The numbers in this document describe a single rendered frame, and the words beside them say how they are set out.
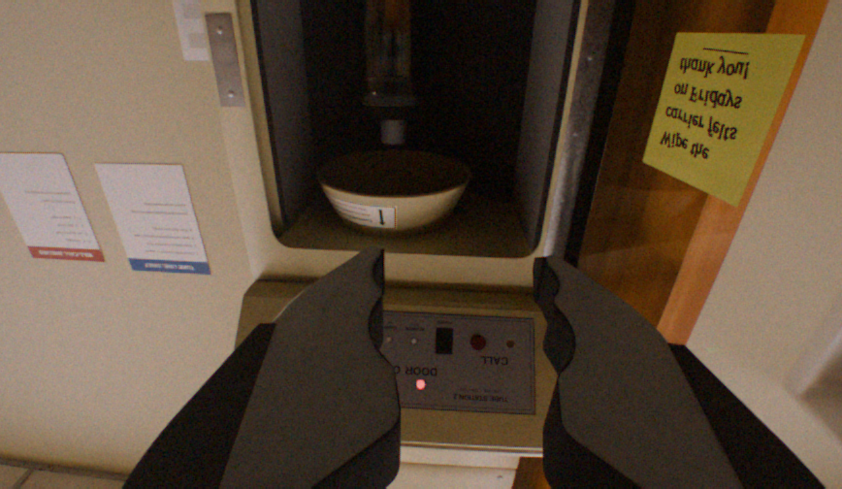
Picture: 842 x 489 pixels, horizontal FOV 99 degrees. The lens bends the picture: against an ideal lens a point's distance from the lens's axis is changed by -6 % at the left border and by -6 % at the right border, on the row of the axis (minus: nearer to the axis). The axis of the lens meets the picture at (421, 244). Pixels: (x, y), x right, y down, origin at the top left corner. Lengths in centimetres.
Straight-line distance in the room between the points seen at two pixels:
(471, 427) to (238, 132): 33
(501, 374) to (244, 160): 30
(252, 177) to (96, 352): 116
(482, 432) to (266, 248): 27
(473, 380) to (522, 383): 4
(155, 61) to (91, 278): 62
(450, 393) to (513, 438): 7
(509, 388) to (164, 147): 83
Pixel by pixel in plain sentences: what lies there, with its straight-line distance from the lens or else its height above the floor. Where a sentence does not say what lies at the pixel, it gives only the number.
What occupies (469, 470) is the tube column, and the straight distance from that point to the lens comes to 63.
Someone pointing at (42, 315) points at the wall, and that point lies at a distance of 151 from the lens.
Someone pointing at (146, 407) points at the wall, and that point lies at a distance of 158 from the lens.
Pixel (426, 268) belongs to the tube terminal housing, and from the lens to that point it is 39.
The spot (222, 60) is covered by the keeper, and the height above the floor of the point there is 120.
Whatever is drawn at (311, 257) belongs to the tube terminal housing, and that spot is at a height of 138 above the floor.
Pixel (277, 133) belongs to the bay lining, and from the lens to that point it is 41.
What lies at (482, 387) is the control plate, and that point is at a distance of 38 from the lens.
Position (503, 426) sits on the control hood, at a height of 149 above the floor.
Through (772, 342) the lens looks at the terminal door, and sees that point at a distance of 23.
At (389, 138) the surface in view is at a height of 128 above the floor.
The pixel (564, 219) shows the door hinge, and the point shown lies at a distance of 38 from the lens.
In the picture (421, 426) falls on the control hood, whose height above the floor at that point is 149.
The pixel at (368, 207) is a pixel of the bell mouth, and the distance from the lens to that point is 38.
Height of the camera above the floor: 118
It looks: 28 degrees up
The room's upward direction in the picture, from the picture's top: 179 degrees counter-clockwise
